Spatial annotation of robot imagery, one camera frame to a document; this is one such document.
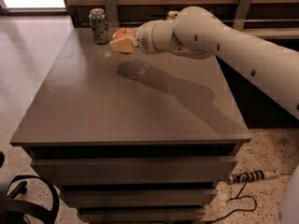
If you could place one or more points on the orange soda can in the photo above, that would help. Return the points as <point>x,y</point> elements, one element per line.
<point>171,15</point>

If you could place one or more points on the black office chair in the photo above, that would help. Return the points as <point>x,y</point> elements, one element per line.
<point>14,211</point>

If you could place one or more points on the metal rail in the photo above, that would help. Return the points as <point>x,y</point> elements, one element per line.
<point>247,23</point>

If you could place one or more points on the grey drawer cabinet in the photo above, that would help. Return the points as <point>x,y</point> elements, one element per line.
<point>98,104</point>

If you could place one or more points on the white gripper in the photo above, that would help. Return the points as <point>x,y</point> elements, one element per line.
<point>144,38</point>

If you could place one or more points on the grey drawer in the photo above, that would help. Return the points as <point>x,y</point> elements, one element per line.
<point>138,198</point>
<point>66,172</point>
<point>139,215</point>

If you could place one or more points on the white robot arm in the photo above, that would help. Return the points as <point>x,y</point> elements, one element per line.
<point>196,33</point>

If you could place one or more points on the top grey drawer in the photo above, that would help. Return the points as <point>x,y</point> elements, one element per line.
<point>66,172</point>

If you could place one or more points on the grey side shelf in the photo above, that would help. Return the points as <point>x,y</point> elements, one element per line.
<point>274,33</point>

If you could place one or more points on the right metal bracket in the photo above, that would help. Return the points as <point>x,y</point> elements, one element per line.
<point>241,13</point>

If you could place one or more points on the red apple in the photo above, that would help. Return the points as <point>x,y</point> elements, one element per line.
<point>122,32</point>

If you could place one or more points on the bottom grey drawer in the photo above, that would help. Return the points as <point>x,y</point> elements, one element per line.
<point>139,215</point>

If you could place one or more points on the left metal bracket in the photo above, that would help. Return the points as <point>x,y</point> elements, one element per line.
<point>112,13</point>

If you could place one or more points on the green soda can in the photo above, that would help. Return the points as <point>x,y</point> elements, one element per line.
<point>99,24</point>

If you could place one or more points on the white power strip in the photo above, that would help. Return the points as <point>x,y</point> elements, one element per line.
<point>252,176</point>

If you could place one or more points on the middle grey drawer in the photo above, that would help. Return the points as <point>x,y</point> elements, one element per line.
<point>138,198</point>

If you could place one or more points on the metal bracket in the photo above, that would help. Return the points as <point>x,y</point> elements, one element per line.
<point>241,13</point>
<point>112,13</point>

